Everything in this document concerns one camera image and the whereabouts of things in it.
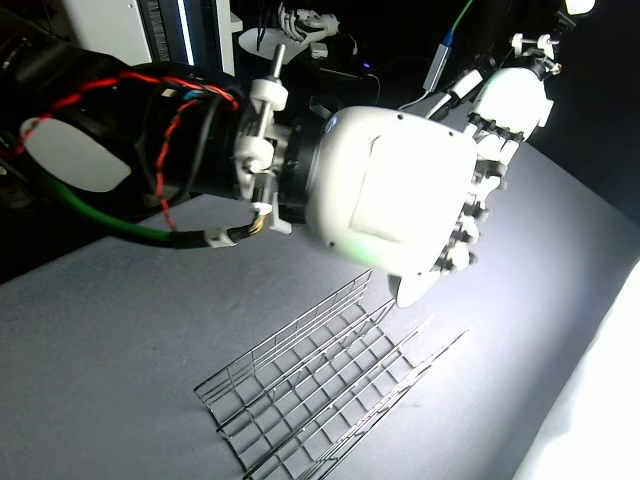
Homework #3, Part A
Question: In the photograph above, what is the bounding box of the white cabinet with black strip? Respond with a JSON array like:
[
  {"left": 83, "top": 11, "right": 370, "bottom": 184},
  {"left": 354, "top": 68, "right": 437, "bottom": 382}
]
[{"left": 64, "top": 0, "right": 236, "bottom": 76}]

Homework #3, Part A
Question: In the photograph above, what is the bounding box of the spare white robot hand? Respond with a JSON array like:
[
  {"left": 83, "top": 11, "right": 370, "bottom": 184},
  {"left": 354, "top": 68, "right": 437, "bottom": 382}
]
[{"left": 276, "top": 0, "right": 342, "bottom": 44}]

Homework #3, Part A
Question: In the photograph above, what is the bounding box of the metal wire dish rack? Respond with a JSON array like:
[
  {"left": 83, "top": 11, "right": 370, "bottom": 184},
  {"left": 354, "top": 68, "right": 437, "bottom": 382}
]
[{"left": 193, "top": 268, "right": 470, "bottom": 480}]

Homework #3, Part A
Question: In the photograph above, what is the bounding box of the grey table cloth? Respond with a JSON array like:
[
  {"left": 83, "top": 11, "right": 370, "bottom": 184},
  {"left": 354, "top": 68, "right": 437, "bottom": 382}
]
[{"left": 0, "top": 114, "right": 640, "bottom": 480}]

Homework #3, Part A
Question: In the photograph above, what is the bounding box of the white stand base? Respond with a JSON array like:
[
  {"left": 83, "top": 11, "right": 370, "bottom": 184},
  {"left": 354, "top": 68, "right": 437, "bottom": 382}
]
[{"left": 238, "top": 27, "right": 311, "bottom": 65}]

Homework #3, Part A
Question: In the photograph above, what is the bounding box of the white backdrop sheet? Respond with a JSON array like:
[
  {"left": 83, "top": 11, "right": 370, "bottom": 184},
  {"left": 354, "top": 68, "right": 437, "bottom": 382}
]
[{"left": 512, "top": 259, "right": 640, "bottom": 480}]

